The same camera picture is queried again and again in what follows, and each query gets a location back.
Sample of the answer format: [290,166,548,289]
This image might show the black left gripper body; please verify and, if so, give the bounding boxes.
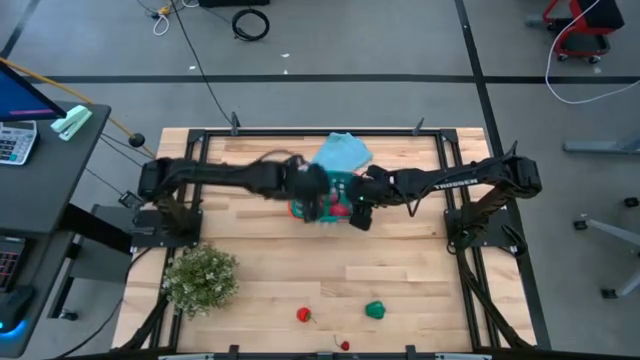
[285,155,332,201]

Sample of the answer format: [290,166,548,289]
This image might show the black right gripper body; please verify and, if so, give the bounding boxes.
[348,166,397,206]

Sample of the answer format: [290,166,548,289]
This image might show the light blue cloth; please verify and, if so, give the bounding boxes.
[310,131,374,174]

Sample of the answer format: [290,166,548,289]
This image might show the green toy bell pepper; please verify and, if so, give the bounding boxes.
[364,300,387,321]

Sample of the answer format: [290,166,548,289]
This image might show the green potted plant white flowers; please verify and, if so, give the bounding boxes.
[160,242,240,321]

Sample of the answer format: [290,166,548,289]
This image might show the small black controller box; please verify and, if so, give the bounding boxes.
[118,190,147,211]

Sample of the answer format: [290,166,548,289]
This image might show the black equipment case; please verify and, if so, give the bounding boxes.
[198,0,271,8]

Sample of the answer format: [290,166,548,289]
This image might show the grey metal stand bar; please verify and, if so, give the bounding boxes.
[562,133,640,156]

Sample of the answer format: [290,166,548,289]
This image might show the grey chair base with casters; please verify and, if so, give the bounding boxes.
[573,197,640,301]

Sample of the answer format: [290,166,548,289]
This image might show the mint green stapler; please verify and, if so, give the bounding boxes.
[50,104,94,143]

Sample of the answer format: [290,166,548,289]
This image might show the black desk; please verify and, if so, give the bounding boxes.
[0,101,135,359]

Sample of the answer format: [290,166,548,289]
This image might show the red office chair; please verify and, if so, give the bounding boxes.
[542,0,626,65]

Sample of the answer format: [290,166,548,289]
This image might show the grey desk calculator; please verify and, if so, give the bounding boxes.
[0,120,39,167]

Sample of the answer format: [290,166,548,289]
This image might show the black computer monitor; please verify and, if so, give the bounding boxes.
[0,59,69,124]

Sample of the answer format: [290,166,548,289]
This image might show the black keyboard red keys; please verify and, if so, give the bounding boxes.
[0,235,27,294]

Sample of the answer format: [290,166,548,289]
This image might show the black device blue light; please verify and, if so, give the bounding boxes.
[0,285,37,359]

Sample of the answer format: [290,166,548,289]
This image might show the green basket orange handles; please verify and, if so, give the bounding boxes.
[288,169,369,225]

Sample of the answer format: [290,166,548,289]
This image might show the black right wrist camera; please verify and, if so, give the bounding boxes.
[350,199,375,232]

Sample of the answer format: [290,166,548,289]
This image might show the black aluminium table frame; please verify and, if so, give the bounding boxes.
[119,118,554,360]

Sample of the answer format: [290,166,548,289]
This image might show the thin black cable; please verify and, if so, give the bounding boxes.
[169,0,237,127]

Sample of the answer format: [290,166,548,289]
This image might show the coiled black cable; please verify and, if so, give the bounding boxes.
[231,7,271,43]

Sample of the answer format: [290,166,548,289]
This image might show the yellow cable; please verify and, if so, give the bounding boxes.
[0,56,157,159]

